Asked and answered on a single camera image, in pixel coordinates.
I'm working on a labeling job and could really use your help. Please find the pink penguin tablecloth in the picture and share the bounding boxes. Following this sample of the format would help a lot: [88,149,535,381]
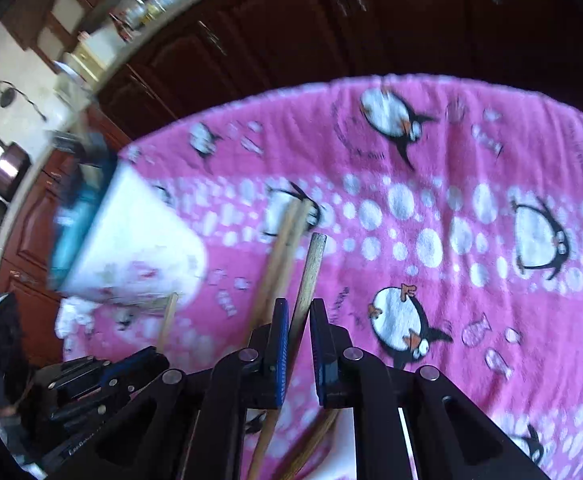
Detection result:
[52,72,583,480]

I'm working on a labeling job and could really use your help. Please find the rice cooker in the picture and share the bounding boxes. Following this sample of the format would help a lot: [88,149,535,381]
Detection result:
[0,140,31,203]

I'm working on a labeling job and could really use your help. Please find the black wall hook with cable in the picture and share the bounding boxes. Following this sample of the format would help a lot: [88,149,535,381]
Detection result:
[0,79,48,123]

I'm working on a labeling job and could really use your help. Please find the upper wooden wall cabinet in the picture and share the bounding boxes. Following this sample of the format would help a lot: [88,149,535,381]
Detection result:
[0,0,104,68]

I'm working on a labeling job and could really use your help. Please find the dark wooden base cabinets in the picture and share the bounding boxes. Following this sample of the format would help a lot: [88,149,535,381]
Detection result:
[0,0,583,366]

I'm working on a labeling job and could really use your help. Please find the white utensil holder blue rim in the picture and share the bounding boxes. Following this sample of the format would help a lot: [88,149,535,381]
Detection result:
[47,131,209,311]

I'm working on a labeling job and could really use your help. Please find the cream microwave oven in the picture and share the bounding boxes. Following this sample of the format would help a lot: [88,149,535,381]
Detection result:
[55,36,118,87]

